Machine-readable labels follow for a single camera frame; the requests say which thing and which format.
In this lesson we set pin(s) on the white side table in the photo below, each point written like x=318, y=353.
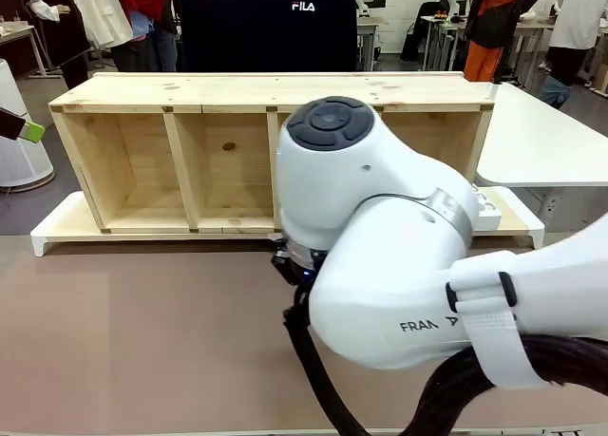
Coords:
x=541, y=141

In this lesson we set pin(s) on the light wooden shelf box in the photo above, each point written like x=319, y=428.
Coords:
x=228, y=170

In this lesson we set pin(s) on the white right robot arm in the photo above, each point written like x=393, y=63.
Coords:
x=380, y=246

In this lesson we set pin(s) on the person in dark Fila sweater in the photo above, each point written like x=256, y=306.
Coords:
x=266, y=27

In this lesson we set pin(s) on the background table with metal legs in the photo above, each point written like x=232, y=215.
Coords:
x=442, y=32

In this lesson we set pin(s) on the person in long white coat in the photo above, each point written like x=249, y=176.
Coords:
x=575, y=23

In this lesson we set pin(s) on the white power strip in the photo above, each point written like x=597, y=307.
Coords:
x=489, y=210

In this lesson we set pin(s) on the person in orange trousers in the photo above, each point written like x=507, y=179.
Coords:
x=494, y=23

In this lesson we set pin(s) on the white round air purifier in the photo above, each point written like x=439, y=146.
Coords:
x=19, y=160

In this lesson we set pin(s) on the person in red jacket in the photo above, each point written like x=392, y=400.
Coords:
x=142, y=13

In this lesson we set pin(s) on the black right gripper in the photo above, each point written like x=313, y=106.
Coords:
x=293, y=267

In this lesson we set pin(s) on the person in white coat black trousers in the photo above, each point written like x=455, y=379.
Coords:
x=81, y=18

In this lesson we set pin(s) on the grey background desk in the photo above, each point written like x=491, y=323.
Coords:
x=19, y=37

